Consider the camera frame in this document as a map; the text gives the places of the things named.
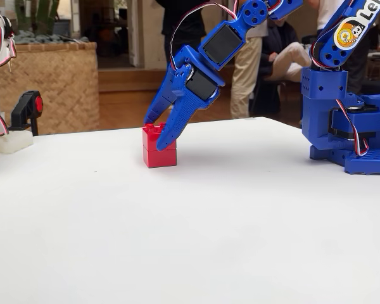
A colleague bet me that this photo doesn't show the grey pebbles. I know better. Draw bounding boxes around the grey pebbles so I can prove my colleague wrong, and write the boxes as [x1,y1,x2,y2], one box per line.
[12,30,90,45]

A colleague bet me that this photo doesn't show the person in beige trousers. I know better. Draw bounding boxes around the person in beige trousers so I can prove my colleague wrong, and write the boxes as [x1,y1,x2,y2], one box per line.
[229,0,270,120]

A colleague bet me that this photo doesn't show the red white black base cable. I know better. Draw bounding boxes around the red white black base cable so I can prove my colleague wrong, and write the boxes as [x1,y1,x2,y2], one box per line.
[335,99,371,157]

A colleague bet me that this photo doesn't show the person in black clothes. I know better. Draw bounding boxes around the person in black clothes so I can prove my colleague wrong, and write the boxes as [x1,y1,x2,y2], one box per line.
[155,0,210,69]

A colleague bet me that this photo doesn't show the black clamp with red knob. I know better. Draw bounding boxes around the black clamp with red knob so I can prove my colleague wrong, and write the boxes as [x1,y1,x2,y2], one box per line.
[8,90,44,137]

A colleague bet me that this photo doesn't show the red white black gripper cable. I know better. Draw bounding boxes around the red white black gripper cable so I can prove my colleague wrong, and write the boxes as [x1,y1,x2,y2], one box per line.
[169,1,242,69]

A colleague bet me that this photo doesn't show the red white black arm cable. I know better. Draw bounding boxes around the red white black arm cable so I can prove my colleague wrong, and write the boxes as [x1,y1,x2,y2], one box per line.
[308,0,355,63]

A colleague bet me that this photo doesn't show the red toy brick stack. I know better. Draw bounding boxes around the red toy brick stack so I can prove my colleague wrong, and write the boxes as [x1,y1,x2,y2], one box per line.
[142,122,178,168]

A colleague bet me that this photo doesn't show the woven wicker planter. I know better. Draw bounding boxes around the woven wicker planter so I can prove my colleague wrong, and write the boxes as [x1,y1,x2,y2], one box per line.
[0,41,101,136]

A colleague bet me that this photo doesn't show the green plants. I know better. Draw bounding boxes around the green plants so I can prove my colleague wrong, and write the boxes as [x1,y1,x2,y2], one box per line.
[14,0,71,35]

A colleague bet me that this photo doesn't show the seated person in dark jacket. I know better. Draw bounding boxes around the seated person in dark jacket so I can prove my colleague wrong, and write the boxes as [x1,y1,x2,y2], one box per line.
[249,18,313,115]

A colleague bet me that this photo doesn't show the person in white shirt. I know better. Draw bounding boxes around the person in white shirt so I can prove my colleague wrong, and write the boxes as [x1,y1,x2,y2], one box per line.
[315,0,348,32]

